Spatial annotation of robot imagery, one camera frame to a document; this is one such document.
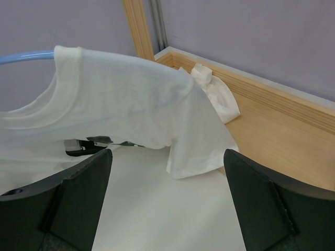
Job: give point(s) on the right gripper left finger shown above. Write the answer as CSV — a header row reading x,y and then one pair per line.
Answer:
x,y
60,212

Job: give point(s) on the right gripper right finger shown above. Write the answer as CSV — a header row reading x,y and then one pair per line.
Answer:
x,y
277,212

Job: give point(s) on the white t shirt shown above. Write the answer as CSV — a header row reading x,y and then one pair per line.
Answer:
x,y
99,100

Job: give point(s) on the blue white hanger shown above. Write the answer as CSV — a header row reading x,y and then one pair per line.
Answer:
x,y
27,56

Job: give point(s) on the wooden clothes rack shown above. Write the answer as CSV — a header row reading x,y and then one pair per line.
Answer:
x,y
289,134

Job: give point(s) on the left aluminium frame post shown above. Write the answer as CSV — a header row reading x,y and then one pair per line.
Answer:
x,y
159,25

